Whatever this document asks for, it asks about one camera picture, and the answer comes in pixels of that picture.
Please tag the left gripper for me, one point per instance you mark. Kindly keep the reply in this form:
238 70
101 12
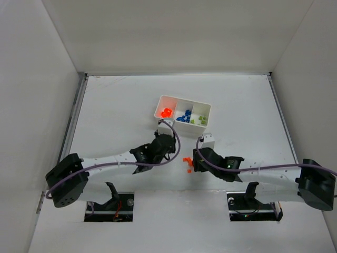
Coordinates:
165 142

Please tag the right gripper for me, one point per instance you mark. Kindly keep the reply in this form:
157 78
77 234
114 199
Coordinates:
198 160

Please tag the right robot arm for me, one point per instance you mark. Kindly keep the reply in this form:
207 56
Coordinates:
306 182

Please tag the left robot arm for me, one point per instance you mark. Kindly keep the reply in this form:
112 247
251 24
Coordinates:
75 178

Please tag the orange two-by-two lego brick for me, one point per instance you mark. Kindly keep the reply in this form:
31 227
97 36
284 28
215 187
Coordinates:
188 160

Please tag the white three-compartment tray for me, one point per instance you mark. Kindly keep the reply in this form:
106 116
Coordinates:
189 116

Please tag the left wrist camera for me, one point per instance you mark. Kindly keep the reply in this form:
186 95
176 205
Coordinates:
165 126

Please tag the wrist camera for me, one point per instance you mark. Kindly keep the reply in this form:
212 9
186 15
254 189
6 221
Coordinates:
165 126
207 141

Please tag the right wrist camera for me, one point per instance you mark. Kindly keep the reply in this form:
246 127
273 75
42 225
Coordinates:
207 141

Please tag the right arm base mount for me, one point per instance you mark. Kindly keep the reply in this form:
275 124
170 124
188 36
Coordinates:
243 206

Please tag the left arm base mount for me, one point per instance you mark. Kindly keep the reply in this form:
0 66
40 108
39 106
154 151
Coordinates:
117 208

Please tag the right aluminium table rail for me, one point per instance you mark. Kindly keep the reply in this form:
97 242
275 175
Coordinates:
285 127

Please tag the aluminium table rail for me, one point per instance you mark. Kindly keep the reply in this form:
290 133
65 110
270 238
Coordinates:
73 117
285 127

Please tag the left aluminium table rail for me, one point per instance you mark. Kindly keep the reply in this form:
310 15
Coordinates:
73 117

